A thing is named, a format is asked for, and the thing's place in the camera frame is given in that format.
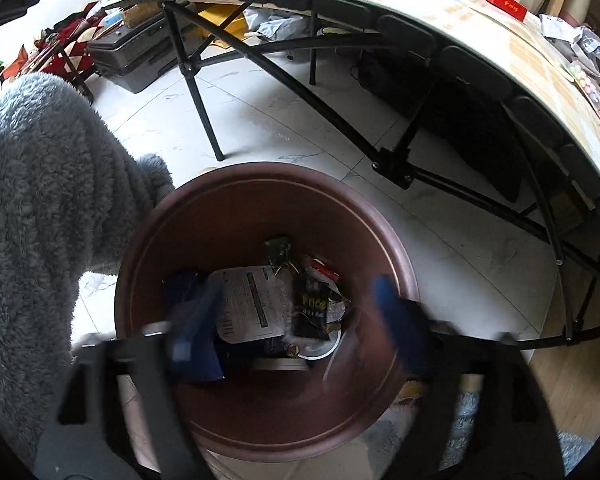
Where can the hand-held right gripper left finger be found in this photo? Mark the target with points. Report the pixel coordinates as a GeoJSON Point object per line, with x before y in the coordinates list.
{"type": "Point", "coordinates": [195, 320]}

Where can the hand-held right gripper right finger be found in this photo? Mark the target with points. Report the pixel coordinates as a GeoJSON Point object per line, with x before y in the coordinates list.
{"type": "Point", "coordinates": [400, 320]}

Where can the flowered hook blister package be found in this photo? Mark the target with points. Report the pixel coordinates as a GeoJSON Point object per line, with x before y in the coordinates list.
{"type": "Point", "coordinates": [250, 305]}

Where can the black snack packet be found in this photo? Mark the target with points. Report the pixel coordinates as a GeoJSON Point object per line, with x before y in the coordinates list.
{"type": "Point", "coordinates": [310, 305]}

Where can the red white wrapper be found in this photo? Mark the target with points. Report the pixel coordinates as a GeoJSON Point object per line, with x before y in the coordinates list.
{"type": "Point", "coordinates": [322, 267]}

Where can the dark green wrapper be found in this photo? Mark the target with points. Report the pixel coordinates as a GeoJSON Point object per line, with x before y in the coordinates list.
{"type": "Point", "coordinates": [280, 250]}

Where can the brown plastic bin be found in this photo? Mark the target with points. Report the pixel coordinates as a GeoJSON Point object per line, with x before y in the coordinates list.
{"type": "Point", "coordinates": [260, 410]}

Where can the red patterned blanket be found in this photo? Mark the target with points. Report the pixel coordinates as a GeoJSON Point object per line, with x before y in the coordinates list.
{"type": "Point", "coordinates": [80, 55]}

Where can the grey hard case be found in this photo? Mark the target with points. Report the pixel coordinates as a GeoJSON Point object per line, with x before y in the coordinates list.
{"type": "Point", "coordinates": [130, 60]}

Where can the black folding table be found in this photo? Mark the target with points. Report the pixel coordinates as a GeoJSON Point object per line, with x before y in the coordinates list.
{"type": "Point", "coordinates": [395, 165]}

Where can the yellow bag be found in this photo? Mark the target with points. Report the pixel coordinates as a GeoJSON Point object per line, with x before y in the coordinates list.
{"type": "Point", "coordinates": [225, 22]}

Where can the grey plastic bags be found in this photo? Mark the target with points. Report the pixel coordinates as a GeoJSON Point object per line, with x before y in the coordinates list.
{"type": "Point", "coordinates": [280, 25]}

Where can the pastel candy packet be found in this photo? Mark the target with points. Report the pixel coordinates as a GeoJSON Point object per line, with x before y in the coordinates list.
{"type": "Point", "coordinates": [590, 85]}

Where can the crumpled silver wrapper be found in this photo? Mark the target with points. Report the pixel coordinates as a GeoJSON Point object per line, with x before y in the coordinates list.
{"type": "Point", "coordinates": [575, 37]}

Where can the red box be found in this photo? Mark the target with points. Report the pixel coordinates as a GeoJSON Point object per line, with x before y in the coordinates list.
{"type": "Point", "coordinates": [505, 4]}

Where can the stack of pastel paper cups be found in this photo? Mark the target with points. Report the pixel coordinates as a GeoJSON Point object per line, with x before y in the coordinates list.
{"type": "Point", "coordinates": [577, 2]}

